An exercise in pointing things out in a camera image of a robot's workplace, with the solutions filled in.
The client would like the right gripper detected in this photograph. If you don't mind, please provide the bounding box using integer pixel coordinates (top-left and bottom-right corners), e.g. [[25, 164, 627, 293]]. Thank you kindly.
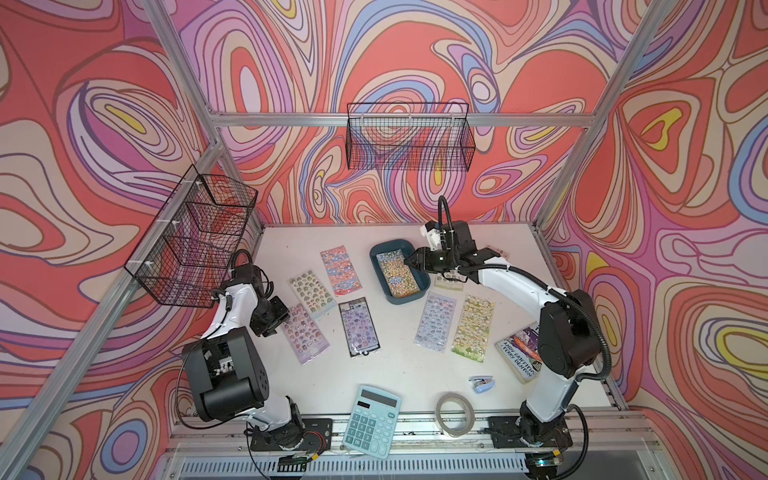
[[404, 247, 459, 273]]

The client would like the white animal sticker sheet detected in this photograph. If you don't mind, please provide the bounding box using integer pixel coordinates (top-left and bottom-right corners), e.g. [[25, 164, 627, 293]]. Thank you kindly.
[[434, 272, 466, 291]]

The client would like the pink sticker sheet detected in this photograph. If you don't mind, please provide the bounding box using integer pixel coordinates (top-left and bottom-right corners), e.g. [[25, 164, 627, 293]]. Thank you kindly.
[[488, 245, 509, 260]]

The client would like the lilac bear sticker sheet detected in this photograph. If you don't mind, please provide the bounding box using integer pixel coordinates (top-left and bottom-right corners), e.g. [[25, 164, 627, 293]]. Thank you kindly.
[[281, 304, 330, 365]]

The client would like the teal storage box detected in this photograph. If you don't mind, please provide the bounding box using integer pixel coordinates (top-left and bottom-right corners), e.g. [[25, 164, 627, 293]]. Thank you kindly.
[[369, 239, 431, 305]]

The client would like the red blue sticker sheet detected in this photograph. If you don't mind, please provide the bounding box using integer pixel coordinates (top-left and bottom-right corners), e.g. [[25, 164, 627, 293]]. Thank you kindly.
[[320, 246, 362, 296]]

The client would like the green animal sticker sheet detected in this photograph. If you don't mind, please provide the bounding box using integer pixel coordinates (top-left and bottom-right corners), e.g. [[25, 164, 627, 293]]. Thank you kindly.
[[451, 295, 495, 363]]

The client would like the purple dark-edged sticker sheet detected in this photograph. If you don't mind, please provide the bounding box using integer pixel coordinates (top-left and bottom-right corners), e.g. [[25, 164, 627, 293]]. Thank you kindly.
[[339, 297, 380, 358]]

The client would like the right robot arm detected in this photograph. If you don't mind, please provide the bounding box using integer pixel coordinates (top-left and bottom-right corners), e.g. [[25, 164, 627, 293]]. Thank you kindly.
[[405, 222, 611, 424]]

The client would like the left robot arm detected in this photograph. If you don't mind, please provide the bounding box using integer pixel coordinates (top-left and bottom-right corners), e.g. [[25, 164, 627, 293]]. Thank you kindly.
[[180, 281, 305, 437]]

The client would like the panda sticker sheet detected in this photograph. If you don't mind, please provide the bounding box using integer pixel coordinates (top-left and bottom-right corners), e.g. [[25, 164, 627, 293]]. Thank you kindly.
[[376, 249, 420, 298]]

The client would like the book with yellow text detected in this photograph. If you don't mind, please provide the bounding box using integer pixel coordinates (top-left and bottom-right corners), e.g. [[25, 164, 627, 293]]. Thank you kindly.
[[495, 326, 543, 383]]

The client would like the small blue stapler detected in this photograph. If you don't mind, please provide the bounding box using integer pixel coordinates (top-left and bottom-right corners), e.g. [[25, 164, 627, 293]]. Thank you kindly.
[[469, 376, 495, 394]]

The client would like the clear tape roll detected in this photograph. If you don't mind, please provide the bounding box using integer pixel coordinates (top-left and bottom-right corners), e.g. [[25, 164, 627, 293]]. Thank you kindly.
[[434, 392, 476, 438]]

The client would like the mint green calculator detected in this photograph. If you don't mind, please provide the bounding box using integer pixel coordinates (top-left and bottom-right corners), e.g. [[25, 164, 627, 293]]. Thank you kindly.
[[342, 385, 402, 460]]

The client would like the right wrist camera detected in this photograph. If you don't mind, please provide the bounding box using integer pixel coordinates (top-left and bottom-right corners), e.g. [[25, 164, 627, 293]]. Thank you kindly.
[[420, 221, 474, 251]]

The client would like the left black wire basket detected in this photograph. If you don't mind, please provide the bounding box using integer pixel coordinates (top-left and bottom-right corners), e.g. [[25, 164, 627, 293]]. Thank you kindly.
[[124, 166, 258, 308]]

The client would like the black wire basket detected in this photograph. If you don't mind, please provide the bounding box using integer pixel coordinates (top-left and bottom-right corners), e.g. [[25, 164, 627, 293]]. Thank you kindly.
[[345, 100, 476, 172], [124, 166, 258, 308]]

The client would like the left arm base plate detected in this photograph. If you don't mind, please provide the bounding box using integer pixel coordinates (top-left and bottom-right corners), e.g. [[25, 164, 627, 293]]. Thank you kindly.
[[248, 417, 333, 453]]

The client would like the back black wire basket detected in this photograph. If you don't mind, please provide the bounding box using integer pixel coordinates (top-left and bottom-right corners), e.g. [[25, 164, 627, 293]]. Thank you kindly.
[[345, 100, 476, 172]]

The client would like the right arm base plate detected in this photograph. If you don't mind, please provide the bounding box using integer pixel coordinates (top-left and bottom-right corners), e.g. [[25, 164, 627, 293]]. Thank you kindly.
[[484, 415, 573, 450]]

